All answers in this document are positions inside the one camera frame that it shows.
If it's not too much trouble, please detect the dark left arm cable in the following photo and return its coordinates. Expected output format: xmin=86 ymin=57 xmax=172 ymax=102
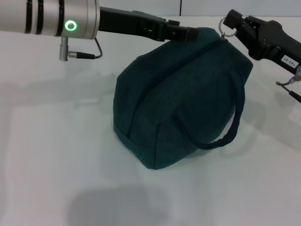
xmin=68 ymin=37 xmax=103 ymax=60

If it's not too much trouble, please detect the dark teal insulated lunch bag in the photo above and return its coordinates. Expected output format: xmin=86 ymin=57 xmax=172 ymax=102
xmin=112 ymin=17 xmax=254 ymax=170

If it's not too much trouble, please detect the dark arm cable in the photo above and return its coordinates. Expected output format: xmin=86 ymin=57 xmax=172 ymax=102
xmin=275 ymin=67 xmax=301 ymax=103
xmin=68 ymin=37 xmax=103 ymax=60

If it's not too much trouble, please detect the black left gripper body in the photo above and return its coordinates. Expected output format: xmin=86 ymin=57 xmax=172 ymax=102
xmin=98 ymin=6 xmax=170 ymax=42

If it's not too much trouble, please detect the dark right arm cable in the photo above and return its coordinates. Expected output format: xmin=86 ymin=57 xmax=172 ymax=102
xmin=275 ymin=67 xmax=301 ymax=103

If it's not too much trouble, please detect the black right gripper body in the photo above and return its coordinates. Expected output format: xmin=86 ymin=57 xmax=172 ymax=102
xmin=248 ymin=20 xmax=301 ymax=74

